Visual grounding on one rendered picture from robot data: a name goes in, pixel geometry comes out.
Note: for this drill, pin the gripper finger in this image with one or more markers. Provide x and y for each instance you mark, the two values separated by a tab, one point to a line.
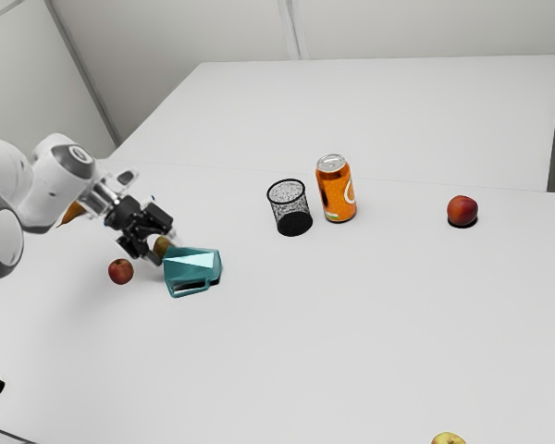
173	236
141	252

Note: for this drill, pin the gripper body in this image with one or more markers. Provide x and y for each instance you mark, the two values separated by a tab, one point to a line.
136	217

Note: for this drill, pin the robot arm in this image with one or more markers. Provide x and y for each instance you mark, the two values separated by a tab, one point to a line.
37	185

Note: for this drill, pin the teal faceted mug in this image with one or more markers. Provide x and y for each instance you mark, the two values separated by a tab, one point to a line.
189	270

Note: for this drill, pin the brown-green pear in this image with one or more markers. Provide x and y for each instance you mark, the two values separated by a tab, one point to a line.
161	245

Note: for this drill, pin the small red apple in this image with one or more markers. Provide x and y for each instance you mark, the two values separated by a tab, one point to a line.
120	271

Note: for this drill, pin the orange-brown pointed fruit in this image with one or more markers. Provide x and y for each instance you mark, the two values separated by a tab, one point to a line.
71	213

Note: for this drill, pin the black mesh pen holder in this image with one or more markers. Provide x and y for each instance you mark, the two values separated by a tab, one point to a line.
289	205

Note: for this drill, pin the orange drink can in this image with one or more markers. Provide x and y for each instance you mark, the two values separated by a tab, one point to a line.
336	192

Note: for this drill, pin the large red apple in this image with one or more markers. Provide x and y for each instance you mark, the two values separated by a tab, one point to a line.
462	210

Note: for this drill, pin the yellow-green apple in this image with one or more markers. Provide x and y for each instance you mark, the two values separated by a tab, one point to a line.
448	439

